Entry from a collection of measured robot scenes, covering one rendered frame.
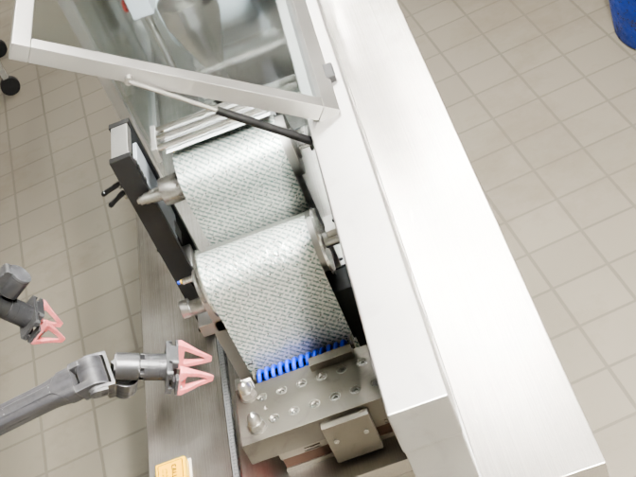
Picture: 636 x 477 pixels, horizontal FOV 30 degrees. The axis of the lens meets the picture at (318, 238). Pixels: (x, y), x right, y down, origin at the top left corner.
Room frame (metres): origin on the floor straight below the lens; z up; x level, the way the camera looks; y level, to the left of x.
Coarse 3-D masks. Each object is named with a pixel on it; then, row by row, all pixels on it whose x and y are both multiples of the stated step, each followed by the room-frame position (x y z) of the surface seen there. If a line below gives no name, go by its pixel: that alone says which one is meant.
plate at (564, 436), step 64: (384, 0) 2.40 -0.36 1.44; (384, 64) 2.14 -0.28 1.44; (384, 128) 1.93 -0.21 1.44; (448, 128) 1.84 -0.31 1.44; (448, 192) 1.66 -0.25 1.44; (448, 256) 1.50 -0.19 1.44; (512, 256) 1.44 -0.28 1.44; (448, 320) 1.36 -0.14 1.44; (512, 320) 1.30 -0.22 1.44; (512, 384) 1.18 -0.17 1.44; (512, 448) 1.08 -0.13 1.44; (576, 448) 1.03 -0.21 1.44
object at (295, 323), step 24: (312, 288) 1.86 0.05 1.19; (240, 312) 1.88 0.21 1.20; (264, 312) 1.88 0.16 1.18; (288, 312) 1.87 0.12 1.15; (312, 312) 1.87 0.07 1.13; (336, 312) 1.86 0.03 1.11; (240, 336) 1.88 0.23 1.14; (264, 336) 1.88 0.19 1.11; (288, 336) 1.87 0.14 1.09; (312, 336) 1.87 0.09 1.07; (336, 336) 1.86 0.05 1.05; (264, 360) 1.88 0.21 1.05
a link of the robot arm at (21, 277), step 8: (8, 264) 2.29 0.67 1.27; (0, 272) 2.27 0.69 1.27; (8, 272) 2.26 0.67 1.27; (16, 272) 2.27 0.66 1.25; (24, 272) 2.29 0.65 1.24; (0, 280) 2.25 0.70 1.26; (8, 280) 2.25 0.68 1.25; (16, 280) 2.25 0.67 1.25; (24, 280) 2.25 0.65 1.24; (0, 288) 2.25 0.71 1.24; (8, 288) 2.25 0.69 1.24; (16, 288) 2.24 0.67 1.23; (24, 288) 2.25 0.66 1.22; (8, 296) 2.24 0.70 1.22; (16, 296) 2.25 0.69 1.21
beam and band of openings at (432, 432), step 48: (336, 48) 2.26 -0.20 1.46; (336, 96) 1.76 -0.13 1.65; (336, 144) 1.63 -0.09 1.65; (336, 192) 1.50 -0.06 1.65; (384, 192) 1.72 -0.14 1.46; (384, 240) 1.35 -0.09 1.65; (384, 288) 1.25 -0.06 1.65; (384, 336) 1.16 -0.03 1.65; (432, 336) 1.32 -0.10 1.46; (384, 384) 1.08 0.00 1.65; (432, 384) 1.05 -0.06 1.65; (432, 432) 1.02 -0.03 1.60
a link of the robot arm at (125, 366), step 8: (120, 352) 1.92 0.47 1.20; (128, 352) 1.92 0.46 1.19; (120, 360) 1.90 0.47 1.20; (128, 360) 1.89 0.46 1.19; (136, 360) 1.89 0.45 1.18; (112, 368) 1.91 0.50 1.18; (120, 368) 1.88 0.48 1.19; (128, 368) 1.88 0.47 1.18; (136, 368) 1.88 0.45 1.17; (120, 376) 1.88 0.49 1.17; (128, 376) 1.88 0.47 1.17; (136, 376) 1.88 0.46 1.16
